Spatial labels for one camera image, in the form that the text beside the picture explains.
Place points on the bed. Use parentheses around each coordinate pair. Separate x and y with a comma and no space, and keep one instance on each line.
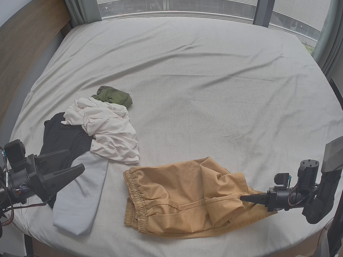
(203,90)

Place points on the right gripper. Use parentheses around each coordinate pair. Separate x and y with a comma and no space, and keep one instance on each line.
(278,198)

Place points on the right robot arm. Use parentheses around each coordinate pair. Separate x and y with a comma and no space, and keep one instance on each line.
(325,186)

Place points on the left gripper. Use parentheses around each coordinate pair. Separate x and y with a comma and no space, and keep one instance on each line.
(25,181)

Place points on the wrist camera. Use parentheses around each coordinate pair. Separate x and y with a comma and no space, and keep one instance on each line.
(14,153)
(281,181)

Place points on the white garment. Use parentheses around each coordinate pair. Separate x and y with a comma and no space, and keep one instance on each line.
(112,132)

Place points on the blue-green curtain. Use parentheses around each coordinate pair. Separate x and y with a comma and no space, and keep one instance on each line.
(328,36)
(77,1)

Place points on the green garment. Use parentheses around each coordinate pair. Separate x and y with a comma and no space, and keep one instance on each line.
(115,95)

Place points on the tan trousers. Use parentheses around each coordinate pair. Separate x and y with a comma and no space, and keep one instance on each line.
(174,194)

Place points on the window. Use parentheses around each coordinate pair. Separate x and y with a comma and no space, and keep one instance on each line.
(265,4)

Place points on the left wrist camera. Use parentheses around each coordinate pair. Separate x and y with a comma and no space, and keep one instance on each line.
(14,153)

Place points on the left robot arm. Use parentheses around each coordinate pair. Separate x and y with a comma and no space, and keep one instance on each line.
(3,197)

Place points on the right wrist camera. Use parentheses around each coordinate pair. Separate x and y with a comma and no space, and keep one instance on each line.
(281,181)

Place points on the pale grey garment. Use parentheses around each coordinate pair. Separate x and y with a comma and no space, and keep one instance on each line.
(80,205)

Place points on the black garment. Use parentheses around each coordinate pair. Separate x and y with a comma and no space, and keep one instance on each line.
(62,138)

